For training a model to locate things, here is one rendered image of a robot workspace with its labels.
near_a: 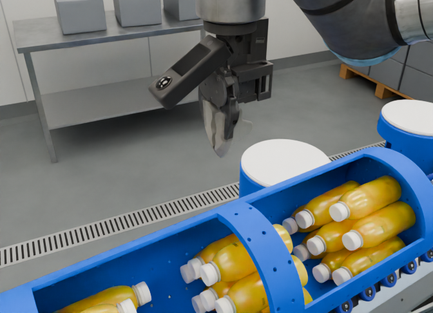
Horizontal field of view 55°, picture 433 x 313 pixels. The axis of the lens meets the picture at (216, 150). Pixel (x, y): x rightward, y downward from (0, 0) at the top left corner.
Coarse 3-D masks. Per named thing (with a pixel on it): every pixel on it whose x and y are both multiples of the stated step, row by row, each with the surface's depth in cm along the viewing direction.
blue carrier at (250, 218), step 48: (288, 192) 102; (432, 192) 90; (144, 240) 74; (192, 240) 92; (240, 240) 74; (432, 240) 92; (48, 288) 76; (96, 288) 83; (192, 288) 93; (288, 288) 72; (336, 288) 79
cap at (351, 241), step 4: (348, 232) 91; (352, 232) 91; (344, 236) 91; (348, 236) 90; (352, 236) 90; (356, 236) 90; (344, 240) 92; (348, 240) 90; (352, 240) 89; (356, 240) 89; (344, 244) 92; (348, 244) 91; (352, 244) 90; (356, 244) 89; (360, 244) 90; (348, 248) 91; (352, 248) 90; (356, 248) 90
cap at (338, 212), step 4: (336, 204) 91; (340, 204) 91; (332, 208) 92; (336, 208) 91; (340, 208) 90; (344, 208) 91; (332, 212) 92; (336, 212) 91; (340, 212) 90; (344, 212) 90; (332, 216) 93; (336, 216) 92; (340, 216) 90; (344, 216) 90; (336, 220) 92; (340, 220) 91
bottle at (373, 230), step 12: (396, 204) 97; (408, 204) 97; (372, 216) 93; (384, 216) 93; (396, 216) 94; (408, 216) 95; (360, 228) 91; (372, 228) 90; (384, 228) 91; (396, 228) 93; (408, 228) 96; (360, 240) 90; (372, 240) 90; (384, 240) 92
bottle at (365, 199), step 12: (372, 180) 98; (384, 180) 97; (396, 180) 98; (348, 192) 94; (360, 192) 93; (372, 192) 94; (384, 192) 95; (396, 192) 96; (348, 204) 91; (360, 204) 91; (372, 204) 92; (384, 204) 95; (348, 216) 91; (360, 216) 92
